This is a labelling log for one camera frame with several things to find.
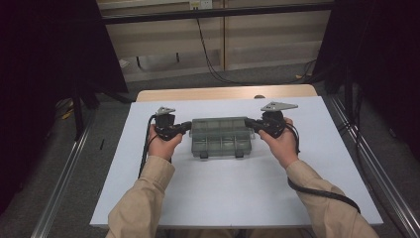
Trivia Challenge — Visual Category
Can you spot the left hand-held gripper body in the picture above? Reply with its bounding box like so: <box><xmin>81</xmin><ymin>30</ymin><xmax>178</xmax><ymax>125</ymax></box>
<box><xmin>152</xmin><ymin>106</ymin><xmax>186</xmax><ymax>143</ymax></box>

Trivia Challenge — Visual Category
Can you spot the black horizontal bar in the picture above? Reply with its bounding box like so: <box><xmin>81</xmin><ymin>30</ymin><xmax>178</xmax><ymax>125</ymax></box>
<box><xmin>100</xmin><ymin>1</ymin><xmax>335</xmax><ymax>25</ymax></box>

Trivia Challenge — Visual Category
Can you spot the aluminium floor rail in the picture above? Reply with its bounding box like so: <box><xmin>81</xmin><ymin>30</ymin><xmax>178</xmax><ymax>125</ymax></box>
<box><xmin>328</xmin><ymin>94</ymin><xmax>420</xmax><ymax>238</ymax></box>
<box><xmin>31</xmin><ymin>108</ymin><xmax>97</xmax><ymax>238</ymax></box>

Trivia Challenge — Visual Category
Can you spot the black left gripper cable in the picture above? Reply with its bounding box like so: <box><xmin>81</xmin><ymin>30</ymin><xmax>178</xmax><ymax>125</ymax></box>
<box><xmin>137</xmin><ymin>113</ymin><xmax>158</xmax><ymax>179</ymax></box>

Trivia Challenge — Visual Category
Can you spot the person's left hand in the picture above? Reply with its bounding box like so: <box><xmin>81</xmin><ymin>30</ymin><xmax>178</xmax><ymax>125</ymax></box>
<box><xmin>147</xmin><ymin>124</ymin><xmax>184</xmax><ymax>164</ymax></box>

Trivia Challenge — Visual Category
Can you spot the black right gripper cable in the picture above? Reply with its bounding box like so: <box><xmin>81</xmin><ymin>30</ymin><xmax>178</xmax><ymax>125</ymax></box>
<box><xmin>284</xmin><ymin>121</ymin><xmax>362</xmax><ymax>214</ymax></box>

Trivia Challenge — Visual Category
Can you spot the grey transparent compartment box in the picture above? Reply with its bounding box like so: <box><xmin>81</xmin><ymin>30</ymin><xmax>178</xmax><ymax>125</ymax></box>
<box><xmin>189</xmin><ymin>116</ymin><xmax>257</xmax><ymax>160</ymax></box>

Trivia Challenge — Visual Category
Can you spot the person's right hand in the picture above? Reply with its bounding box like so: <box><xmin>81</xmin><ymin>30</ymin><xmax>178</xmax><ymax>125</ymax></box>
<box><xmin>258</xmin><ymin>117</ymin><xmax>300</xmax><ymax>171</ymax></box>

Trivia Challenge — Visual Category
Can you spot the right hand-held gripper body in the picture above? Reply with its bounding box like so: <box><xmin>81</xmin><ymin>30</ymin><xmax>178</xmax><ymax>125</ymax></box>
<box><xmin>259</xmin><ymin>101</ymin><xmax>299</xmax><ymax>140</ymax></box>

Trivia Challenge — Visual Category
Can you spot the black curtain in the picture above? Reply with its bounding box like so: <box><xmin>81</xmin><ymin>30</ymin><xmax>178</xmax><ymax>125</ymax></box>
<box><xmin>0</xmin><ymin>0</ymin><xmax>130</xmax><ymax>212</ymax></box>
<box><xmin>311</xmin><ymin>0</ymin><xmax>420</xmax><ymax>161</ymax></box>

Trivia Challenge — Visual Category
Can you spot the black wall socket cable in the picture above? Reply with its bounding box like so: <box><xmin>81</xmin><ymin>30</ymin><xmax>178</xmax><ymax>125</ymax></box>
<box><xmin>195</xmin><ymin>8</ymin><xmax>319</xmax><ymax>86</ymax></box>

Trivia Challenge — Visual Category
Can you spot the white board sheet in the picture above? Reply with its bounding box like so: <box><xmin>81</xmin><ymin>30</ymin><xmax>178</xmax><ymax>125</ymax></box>
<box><xmin>89</xmin><ymin>95</ymin><xmax>384</xmax><ymax>229</ymax></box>

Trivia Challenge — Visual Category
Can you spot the wooden table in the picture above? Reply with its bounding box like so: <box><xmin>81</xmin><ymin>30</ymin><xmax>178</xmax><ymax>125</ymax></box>
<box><xmin>135</xmin><ymin>83</ymin><xmax>319</xmax><ymax>103</ymax></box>

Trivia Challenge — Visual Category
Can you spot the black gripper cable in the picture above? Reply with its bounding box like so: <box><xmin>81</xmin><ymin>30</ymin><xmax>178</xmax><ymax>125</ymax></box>
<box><xmin>284</xmin><ymin>121</ymin><xmax>362</xmax><ymax>214</ymax></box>
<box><xmin>137</xmin><ymin>113</ymin><xmax>158</xmax><ymax>179</ymax></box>

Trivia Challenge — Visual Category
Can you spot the white wall socket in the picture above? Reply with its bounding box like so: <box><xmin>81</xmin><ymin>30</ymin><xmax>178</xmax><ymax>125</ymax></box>
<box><xmin>189</xmin><ymin>0</ymin><xmax>214</xmax><ymax>11</ymax></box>

